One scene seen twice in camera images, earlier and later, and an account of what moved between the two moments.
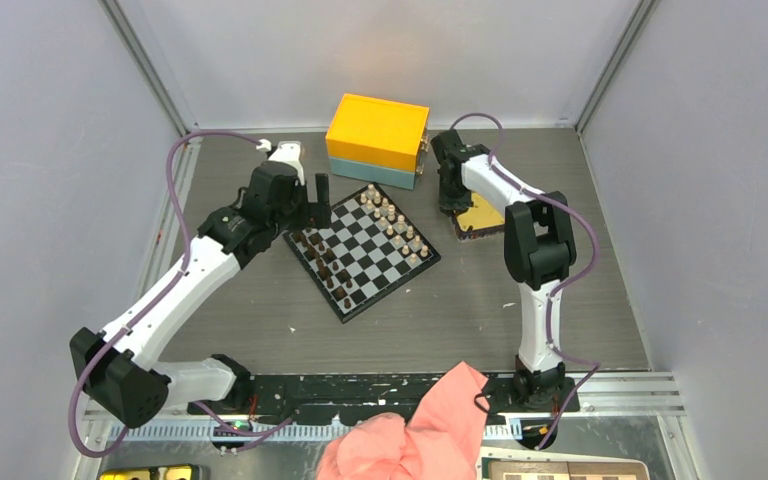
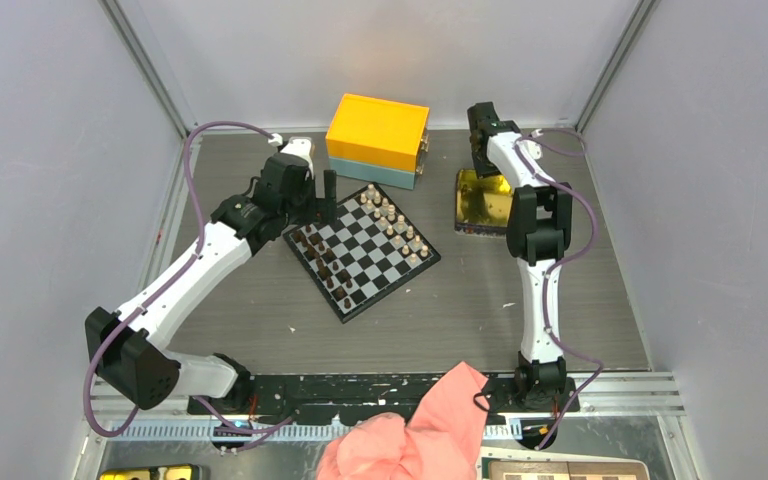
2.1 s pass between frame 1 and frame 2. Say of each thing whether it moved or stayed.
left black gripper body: stayed
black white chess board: stayed
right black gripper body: moved
